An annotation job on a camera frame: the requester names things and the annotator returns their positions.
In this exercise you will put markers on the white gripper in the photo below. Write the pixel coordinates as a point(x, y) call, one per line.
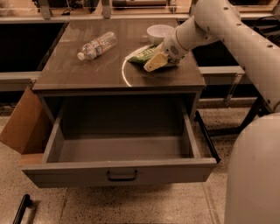
point(171, 48)

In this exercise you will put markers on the green jalapeno chip bag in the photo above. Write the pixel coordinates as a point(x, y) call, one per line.
point(142, 55)

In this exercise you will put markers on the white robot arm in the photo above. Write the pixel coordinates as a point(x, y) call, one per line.
point(253, 177)

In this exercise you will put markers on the grey drawer cabinet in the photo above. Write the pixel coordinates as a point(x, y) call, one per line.
point(64, 74)

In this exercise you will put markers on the open grey top drawer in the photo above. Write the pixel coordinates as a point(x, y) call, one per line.
point(90, 137)

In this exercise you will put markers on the white ceramic bowl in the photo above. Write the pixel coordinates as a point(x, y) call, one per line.
point(157, 33)

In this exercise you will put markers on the clear plastic water bottle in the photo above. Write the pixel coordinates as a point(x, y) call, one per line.
point(97, 46)

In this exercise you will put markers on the black office chair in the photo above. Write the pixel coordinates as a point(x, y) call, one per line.
point(268, 27)

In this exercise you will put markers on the brown cardboard box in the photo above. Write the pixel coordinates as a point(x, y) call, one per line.
point(28, 128)

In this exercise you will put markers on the black drawer slide rail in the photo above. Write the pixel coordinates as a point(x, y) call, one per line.
point(208, 139)

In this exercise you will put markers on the black drawer handle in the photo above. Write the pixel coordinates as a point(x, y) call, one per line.
point(123, 177)

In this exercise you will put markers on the black bar handle on floor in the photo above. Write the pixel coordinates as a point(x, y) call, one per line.
point(25, 203)

